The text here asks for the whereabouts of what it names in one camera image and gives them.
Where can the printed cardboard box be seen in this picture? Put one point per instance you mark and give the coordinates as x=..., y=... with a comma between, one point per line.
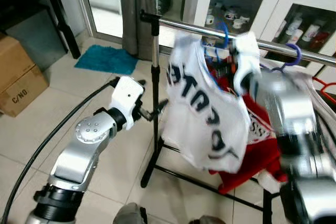
x=18, y=77

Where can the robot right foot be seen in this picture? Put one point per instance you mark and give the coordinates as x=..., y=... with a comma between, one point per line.
x=207, y=220

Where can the purple clothes hanger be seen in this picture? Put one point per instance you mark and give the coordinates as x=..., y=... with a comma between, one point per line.
x=297, y=53

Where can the white bottle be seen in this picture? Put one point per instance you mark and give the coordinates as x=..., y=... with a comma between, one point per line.
x=311, y=32
x=294, y=26

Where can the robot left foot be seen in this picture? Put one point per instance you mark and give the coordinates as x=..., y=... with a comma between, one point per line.
x=130, y=214

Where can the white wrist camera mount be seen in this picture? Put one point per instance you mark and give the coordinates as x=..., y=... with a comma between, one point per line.
x=126, y=95
x=245, y=56

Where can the blue clothes hanger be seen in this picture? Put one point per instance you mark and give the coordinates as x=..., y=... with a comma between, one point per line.
x=227, y=35

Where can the grey curtain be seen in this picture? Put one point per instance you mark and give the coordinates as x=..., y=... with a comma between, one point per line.
x=137, y=14

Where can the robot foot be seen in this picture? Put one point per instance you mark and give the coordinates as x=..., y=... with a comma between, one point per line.
x=130, y=214
x=207, y=220

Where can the chrome clothes rack rail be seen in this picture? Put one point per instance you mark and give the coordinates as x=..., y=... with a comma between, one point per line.
x=184, y=26

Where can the teal floor mat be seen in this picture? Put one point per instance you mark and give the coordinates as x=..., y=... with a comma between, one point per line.
x=105, y=60

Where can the red clothes hanger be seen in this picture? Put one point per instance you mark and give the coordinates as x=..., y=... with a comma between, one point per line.
x=318, y=83

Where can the black desk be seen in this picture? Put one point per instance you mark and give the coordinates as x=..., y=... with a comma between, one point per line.
x=31, y=3

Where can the red jersey white print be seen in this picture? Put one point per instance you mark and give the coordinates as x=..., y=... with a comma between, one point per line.
x=262, y=156

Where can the white-framed glass door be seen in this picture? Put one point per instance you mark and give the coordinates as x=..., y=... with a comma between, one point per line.
x=105, y=3

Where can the red bottle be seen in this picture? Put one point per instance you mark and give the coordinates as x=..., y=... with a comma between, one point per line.
x=322, y=39

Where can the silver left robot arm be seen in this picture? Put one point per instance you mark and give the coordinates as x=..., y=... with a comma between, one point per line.
x=79, y=156

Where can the white mug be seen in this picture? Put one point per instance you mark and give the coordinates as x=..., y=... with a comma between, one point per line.
x=239, y=23

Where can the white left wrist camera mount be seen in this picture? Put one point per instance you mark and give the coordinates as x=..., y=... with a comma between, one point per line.
x=126, y=95

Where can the black clothes rack frame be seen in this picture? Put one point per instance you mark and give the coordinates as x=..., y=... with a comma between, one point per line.
x=155, y=103

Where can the white T-shirt black letters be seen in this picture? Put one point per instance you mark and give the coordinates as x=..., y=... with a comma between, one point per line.
x=199, y=108

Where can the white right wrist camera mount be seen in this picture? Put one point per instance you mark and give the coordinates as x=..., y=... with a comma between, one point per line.
x=245, y=56

